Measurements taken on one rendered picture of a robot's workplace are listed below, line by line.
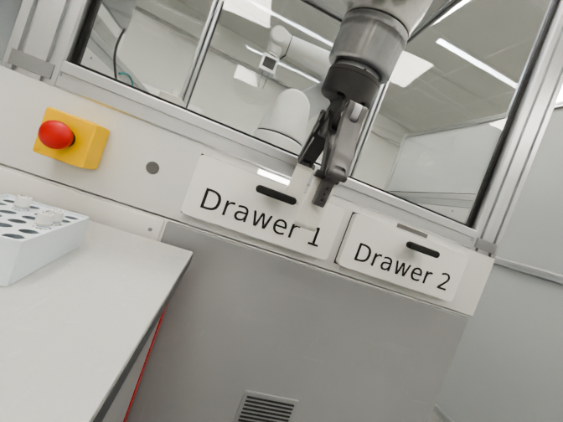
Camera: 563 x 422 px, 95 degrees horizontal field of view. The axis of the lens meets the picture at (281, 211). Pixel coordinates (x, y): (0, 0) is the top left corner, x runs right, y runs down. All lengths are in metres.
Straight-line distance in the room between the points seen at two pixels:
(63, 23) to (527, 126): 0.93
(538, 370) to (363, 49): 1.80
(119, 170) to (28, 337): 0.34
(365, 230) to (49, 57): 0.62
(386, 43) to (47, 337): 0.42
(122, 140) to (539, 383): 1.98
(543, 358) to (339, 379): 1.41
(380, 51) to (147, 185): 0.41
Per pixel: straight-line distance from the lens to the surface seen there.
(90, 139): 0.50
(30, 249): 0.30
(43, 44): 0.61
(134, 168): 0.52
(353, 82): 0.38
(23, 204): 0.37
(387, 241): 0.58
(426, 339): 0.74
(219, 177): 0.47
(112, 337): 0.24
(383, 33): 0.39
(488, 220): 0.76
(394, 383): 0.75
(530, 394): 1.98
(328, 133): 0.36
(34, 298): 0.28
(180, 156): 0.50
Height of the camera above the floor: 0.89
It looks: 1 degrees down
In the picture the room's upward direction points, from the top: 20 degrees clockwise
